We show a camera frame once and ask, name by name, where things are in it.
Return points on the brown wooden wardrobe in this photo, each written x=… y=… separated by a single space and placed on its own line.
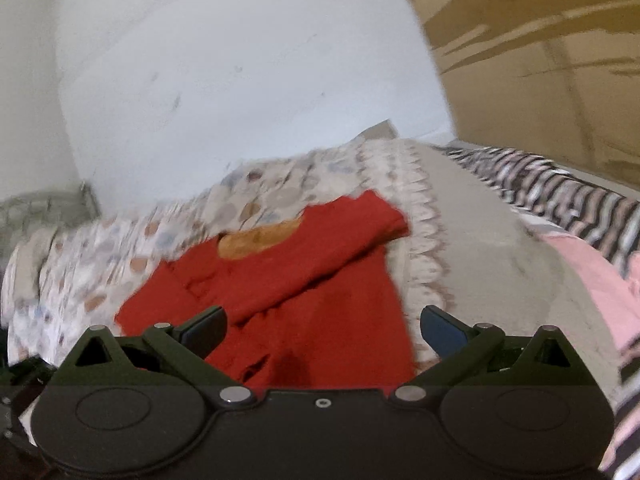
x=540 y=50

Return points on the pink cloth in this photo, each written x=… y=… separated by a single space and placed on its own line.
x=595 y=280

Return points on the red shirt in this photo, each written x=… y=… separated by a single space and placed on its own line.
x=310 y=285

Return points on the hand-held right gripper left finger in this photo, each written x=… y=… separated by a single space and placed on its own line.
x=206 y=331

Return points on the printed circle pattern blanket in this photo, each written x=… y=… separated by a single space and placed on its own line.
x=280 y=185

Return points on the metal bed headboard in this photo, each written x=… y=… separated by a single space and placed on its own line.
x=45 y=207

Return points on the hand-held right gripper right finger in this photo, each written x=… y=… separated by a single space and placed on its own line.
x=441 y=333

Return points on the beige pillow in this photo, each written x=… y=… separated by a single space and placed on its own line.
x=27 y=265

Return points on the striped blanket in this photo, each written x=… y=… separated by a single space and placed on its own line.
x=560 y=195

